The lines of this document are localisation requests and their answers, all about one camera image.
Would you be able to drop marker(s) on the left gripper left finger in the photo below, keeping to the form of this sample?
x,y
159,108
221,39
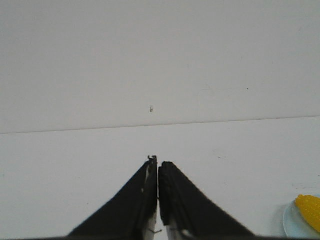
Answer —
x,y
132,212

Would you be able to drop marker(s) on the yellow corn cob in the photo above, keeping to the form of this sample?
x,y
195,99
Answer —
x,y
309,207

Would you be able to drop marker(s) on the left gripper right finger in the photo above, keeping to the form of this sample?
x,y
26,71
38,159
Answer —
x,y
187,212

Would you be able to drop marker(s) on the light blue round plate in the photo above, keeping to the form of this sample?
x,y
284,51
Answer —
x,y
295,226

